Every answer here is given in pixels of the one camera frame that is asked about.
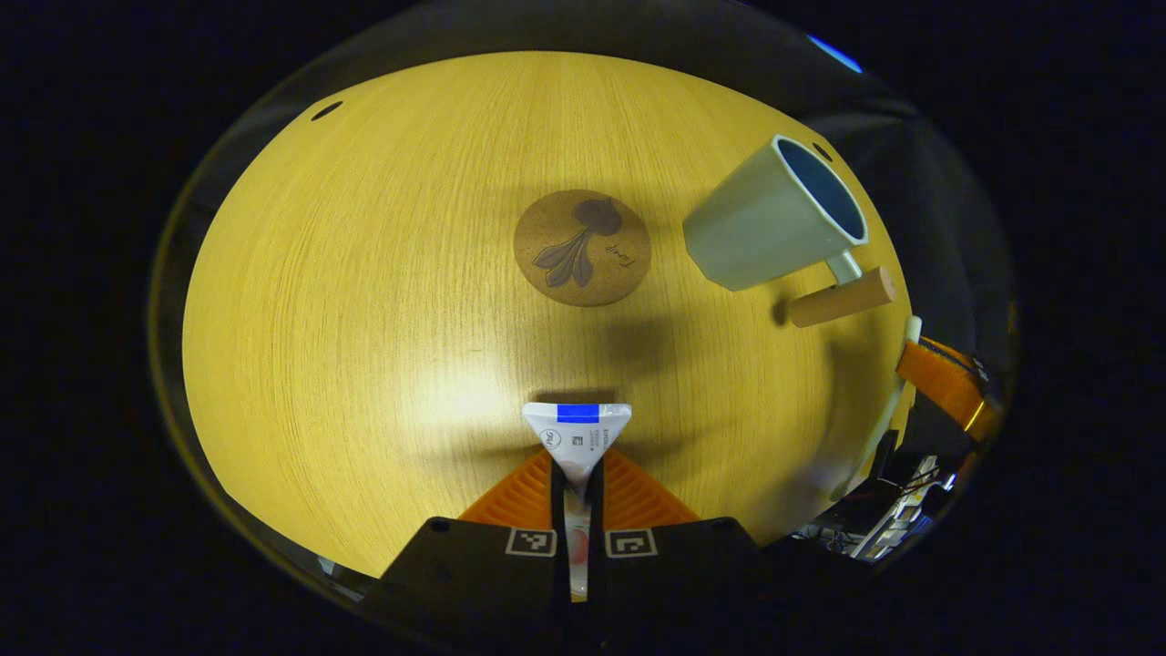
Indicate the wooden desktop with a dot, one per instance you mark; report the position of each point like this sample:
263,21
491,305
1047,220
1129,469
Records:
364,319

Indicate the round cork coaster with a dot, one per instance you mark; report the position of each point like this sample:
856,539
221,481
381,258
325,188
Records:
583,248

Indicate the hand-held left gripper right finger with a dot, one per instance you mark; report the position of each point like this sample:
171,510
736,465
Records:
665,574

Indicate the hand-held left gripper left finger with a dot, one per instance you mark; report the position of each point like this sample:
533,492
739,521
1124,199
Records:
492,574

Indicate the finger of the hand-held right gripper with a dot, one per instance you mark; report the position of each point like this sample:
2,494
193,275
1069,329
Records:
947,383

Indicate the white toothpaste tube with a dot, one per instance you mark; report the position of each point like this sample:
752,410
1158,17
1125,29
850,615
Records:
576,435

